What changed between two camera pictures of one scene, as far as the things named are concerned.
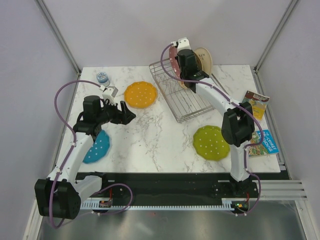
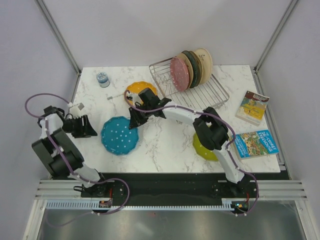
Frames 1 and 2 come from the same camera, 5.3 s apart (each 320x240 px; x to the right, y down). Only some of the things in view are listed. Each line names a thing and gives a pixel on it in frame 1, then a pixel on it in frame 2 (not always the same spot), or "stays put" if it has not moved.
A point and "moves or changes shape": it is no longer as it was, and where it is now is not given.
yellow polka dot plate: (141, 94) stays put
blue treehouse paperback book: (267, 147) stays put
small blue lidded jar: (102, 79) stays put
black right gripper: (176, 57) -> (136, 119)
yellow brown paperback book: (259, 103) stays put
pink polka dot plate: (172, 54) moves or changes shape
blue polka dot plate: (101, 148) -> (117, 138)
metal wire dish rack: (184, 104) stays put
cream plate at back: (205, 59) stays put
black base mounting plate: (174, 186) stays put
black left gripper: (123, 117) -> (86, 131)
